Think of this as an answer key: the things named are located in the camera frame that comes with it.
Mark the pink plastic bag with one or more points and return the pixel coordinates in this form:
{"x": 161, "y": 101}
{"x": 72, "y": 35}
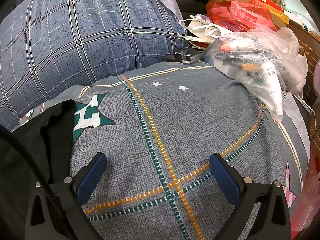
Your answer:
{"x": 307, "y": 200}

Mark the grey star print bedsheet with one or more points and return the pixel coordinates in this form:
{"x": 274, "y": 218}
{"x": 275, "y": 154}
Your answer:
{"x": 187, "y": 117}

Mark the black pants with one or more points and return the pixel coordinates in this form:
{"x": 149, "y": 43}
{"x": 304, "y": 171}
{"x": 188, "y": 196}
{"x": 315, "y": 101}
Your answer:
{"x": 42, "y": 135}

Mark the red plastic bag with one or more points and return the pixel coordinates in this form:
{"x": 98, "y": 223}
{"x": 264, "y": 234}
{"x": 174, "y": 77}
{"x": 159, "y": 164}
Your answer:
{"x": 237, "y": 12}

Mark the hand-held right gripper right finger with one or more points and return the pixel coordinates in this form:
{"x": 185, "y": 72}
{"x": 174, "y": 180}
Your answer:
{"x": 225, "y": 180}

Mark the white tote bag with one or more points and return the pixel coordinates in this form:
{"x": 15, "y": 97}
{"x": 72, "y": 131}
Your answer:
{"x": 202, "y": 30}

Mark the clear plastic bag of supplies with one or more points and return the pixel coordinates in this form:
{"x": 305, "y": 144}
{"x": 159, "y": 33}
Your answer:
{"x": 250, "y": 62}

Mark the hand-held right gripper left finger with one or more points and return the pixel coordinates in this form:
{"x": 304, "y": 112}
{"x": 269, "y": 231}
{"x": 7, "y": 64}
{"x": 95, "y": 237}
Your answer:
{"x": 91, "y": 180}

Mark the blue plaid pillow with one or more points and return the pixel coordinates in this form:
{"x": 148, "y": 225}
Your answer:
{"x": 87, "y": 30}

